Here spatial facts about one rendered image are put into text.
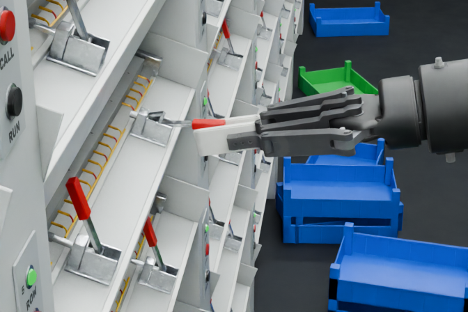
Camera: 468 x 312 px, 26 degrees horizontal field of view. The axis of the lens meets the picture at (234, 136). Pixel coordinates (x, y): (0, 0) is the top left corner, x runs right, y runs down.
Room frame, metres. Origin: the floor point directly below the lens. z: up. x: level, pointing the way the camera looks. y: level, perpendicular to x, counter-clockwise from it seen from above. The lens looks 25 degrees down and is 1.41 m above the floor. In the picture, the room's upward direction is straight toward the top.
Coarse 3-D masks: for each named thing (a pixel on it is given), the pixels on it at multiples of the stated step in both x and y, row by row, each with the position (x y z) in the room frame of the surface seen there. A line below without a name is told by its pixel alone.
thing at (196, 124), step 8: (160, 120) 0.99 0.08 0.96; (168, 120) 1.00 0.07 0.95; (176, 120) 0.99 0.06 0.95; (184, 120) 0.99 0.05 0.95; (192, 120) 0.99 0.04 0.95; (200, 120) 0.99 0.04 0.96; (208, 120) 0.99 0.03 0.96; (216, 120) 0.99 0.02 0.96; (224, 120) 0.99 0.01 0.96; (192, 128) 0.98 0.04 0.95; (200, 128) 0.98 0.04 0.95
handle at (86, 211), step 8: (72, 184) 0.72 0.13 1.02; (72, 192) 0.73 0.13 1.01; (80, 192) 0.73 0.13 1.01; (72, 200) 0.73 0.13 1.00; (80, 200) 0.72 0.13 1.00; (80, 208) 0.72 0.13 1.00; (88, 208) 0.73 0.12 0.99; (80, 216) 0.72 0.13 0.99; (88, 216) 0.73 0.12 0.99; (88, 224) 0.73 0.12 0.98; (88, 232) 0.72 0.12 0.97; (96, 240) 0.73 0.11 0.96; (88, 248) 0.73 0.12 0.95; (96, 248) 0.72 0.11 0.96
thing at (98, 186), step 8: (144, 96) 1.07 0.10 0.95; (136, 104) 1.05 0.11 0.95; (128, 120) 1.00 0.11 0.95; (128, 128) 0.98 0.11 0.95; (120, 144) 0.95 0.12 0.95; (112, 160) 0.91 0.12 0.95; (104, 168) 0.89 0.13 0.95; (104, 176) 0.87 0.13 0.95; (96, 184) 0.86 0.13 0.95; (96, 192) 0.84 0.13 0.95; (88, 200) 0.82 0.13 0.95; (80, 224) 0.78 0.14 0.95; (72, 232) 0.77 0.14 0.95; (72, 240) 0.75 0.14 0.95; (64, 248) 0.74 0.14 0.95; (64, 256) 0.73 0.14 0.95; (56, 264) 0.72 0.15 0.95; (56, 272) 0.70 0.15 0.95
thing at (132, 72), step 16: (128, 80) 1.06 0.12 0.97; (112, 96) 1.01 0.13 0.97; (128, 96) 1.05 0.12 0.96; (112, 112) 0.98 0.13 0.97; (96, 128) 0.93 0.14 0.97; (112, 128) 0.97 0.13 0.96; (96, 144) 0.92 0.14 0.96; (80, 160) 0.86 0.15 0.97; (64, 176) 0.82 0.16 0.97; (64, 192) 0.80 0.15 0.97; (48, 208) 0.77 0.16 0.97; (48, 224) 0.75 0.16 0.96
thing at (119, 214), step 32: (160, 64) 1.14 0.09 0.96; (192, 64) 1.15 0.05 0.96; (160, 96) 1.10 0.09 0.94; (192, 96) 1.12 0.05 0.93; (96, 160) 0.91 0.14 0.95; (128, 160) 0.93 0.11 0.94; (160, 160) 0.95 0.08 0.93; (128, 192) 0.87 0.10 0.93; (64, 224) 0.78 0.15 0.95; (96, 224) 0.80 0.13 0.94; (128, 224) 0.81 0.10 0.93; (128, 256) 0.76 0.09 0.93; (64, 288) 0.70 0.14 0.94; (96, 288) 0.71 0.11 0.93
